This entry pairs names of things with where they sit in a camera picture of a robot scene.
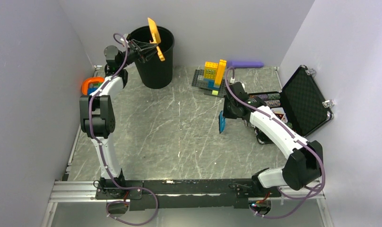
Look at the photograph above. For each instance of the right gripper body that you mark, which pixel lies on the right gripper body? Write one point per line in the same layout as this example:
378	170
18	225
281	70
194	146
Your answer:
229	109

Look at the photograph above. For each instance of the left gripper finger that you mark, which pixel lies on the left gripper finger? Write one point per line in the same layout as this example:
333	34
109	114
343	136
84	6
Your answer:
147	54
138	45

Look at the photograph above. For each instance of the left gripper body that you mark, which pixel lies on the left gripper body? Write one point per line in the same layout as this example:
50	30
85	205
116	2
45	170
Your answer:
134	52

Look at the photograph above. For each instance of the blue hand brush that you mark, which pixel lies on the blue hand brush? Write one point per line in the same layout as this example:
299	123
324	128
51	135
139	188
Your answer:
221	122

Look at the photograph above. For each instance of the orange slotted scoop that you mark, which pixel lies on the orange slotted scoop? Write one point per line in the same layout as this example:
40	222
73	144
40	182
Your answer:
156	39

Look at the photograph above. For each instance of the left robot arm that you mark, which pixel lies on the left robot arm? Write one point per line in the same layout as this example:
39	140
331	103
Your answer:
97	118

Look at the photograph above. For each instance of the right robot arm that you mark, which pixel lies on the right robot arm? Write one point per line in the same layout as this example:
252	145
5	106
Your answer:
304	159

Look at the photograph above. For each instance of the yellow blue brick tower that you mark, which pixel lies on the yellow blue brick tower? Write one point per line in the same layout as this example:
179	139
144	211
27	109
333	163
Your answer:
215	71

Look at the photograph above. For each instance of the grey brick baseplate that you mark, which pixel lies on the grey brick baseplate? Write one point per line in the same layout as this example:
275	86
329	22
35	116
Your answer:
207	85

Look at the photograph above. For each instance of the orange holder with bricks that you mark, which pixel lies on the orange holder with bricks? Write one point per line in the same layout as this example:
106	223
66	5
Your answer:
91	84

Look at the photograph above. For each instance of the black poker chip case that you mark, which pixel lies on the black poker chip case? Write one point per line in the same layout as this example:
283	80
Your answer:
300	104

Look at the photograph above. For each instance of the purple cylindrical handle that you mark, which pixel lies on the purple cylindrical handle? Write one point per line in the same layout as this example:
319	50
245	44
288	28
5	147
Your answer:
244	64

